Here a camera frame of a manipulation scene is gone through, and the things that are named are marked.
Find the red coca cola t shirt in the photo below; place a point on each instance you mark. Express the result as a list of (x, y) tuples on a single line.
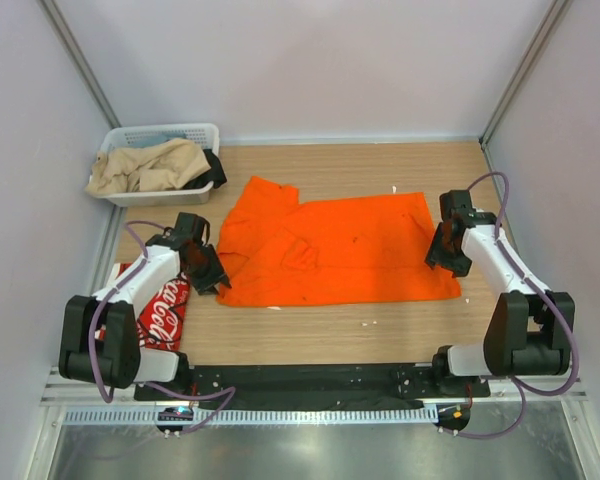
[(161, 323)]

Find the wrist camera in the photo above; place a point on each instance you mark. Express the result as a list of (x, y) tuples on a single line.
[(456, 202), (193, 227)]

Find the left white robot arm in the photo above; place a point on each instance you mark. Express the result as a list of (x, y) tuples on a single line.
[(99, 341)]

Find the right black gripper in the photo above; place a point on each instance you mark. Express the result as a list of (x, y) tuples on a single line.
[(459, 266)]

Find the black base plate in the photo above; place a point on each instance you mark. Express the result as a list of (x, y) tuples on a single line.
[(335, 387)]

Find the orange t shirt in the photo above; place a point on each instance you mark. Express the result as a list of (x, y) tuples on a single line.
[(280, 252)]

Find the beige t shirt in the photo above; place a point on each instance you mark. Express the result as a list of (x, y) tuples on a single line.
[(167, 166)]

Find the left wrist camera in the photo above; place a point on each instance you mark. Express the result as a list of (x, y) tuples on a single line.
[(193, 227)]

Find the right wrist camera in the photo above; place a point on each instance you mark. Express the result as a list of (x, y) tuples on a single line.
[(456, 202)]

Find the white slotted cable duct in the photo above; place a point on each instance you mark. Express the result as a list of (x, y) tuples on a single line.
[(179, 416)]

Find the black t shirt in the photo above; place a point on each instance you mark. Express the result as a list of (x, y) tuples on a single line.
[(215, 175)]

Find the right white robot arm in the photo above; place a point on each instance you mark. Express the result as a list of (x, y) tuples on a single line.
[(530, 335)]

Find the light blue cloth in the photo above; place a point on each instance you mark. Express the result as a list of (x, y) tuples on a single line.
[(154, 140)]

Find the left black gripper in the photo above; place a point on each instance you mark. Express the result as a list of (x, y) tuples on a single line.
[(216, 274)]

